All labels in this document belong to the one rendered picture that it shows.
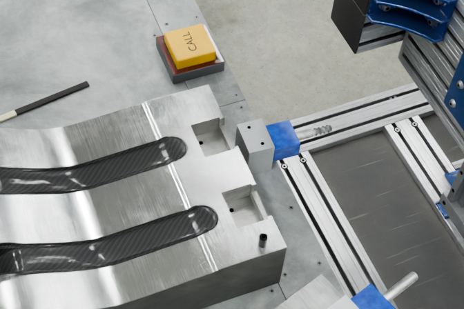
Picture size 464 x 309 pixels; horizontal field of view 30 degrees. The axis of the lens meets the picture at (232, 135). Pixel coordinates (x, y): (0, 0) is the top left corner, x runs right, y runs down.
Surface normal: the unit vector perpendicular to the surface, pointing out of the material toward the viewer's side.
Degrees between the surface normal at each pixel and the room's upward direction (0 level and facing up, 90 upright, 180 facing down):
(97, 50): 0
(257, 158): 90
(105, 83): 0
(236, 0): 0
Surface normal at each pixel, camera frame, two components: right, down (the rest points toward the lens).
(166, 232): 0.00, -0.56
